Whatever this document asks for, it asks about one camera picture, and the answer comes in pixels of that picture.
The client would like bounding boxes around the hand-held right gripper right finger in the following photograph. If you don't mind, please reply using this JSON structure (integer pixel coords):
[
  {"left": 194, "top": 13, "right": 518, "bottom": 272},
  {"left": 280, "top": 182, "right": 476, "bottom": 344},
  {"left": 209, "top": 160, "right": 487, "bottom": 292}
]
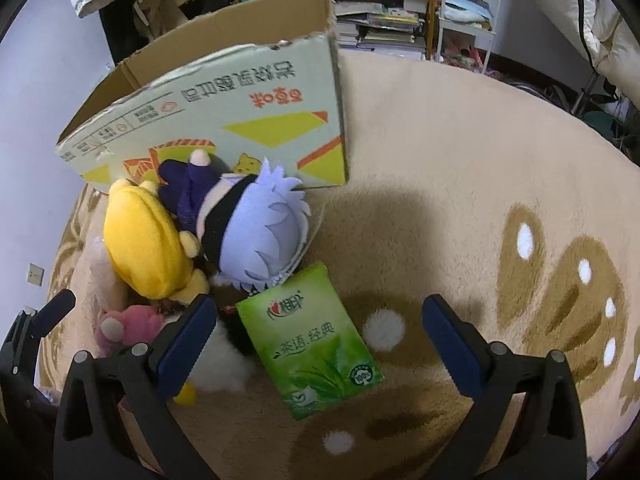
[{"left": 421, "top": 294, "right": 588, "bottom": 480}]

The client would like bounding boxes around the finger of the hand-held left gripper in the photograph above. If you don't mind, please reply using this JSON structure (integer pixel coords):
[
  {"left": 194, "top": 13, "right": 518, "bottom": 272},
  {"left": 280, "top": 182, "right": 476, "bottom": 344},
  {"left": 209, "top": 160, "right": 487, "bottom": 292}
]
[{"left": 0, "top": 289, "right": 77, "bottom": 393}]

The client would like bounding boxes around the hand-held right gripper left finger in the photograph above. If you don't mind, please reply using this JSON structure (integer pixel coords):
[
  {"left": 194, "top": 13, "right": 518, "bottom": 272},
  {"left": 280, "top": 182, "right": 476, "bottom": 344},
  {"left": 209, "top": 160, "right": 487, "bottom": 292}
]
[{"left": 52, "top": 294, "right": 218, "bottom": 480}]

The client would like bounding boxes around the white and yellow plush toy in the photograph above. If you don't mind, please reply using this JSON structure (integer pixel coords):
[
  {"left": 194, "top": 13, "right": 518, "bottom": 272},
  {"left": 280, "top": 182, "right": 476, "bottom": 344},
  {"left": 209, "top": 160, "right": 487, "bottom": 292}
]
[{"left": 172, "top": 320, "right": 258, "bottom": 407}]

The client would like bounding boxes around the pink plush toy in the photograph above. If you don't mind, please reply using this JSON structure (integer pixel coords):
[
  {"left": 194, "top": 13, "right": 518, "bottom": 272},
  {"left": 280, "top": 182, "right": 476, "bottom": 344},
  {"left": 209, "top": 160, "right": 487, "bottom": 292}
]
[{"left": 95, "top": 304, "right": 168, "bottom": 359}]

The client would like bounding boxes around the green tissue pack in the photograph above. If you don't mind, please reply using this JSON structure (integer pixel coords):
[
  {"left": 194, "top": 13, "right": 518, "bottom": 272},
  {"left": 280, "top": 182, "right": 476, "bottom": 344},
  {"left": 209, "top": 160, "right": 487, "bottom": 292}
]
[{"left": 235, "top": 261, "right": 385, "bottom": 421}]

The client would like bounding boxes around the white-haired purple plush doll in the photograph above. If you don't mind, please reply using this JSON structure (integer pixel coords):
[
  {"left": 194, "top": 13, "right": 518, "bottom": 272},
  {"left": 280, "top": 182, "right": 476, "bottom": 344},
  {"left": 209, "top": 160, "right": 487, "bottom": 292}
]
[{"left": 157, "top": 149, "right": 313, "bottom": 293}]

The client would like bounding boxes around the printed cardboard box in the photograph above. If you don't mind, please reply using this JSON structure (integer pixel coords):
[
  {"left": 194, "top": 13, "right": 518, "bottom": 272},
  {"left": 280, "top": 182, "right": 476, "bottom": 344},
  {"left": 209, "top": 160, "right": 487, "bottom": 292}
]
[{"left": 55, "top": 0, "right": 351, "bottom": 196}]

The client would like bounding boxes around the beige patterned rug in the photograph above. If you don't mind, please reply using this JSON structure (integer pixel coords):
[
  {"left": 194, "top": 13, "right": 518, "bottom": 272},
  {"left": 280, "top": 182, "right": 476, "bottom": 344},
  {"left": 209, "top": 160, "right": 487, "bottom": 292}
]
[{"left": 37, "top": 50, "right": 640, "bottom": 480}]

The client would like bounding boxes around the stack of books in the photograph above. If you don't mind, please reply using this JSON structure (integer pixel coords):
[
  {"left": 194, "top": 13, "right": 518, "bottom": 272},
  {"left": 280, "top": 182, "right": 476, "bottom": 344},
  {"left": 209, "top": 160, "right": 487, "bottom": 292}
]
[{"left": 332, "top": 0, "right": 428, "bottom": 53}]

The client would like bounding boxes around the white rolling cart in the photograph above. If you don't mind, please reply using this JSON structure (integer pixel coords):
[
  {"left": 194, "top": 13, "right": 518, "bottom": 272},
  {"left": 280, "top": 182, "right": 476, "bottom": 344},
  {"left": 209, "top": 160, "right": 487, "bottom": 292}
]
[{"left": 435, "top": 0, "right": 506, "bottom": 68}]

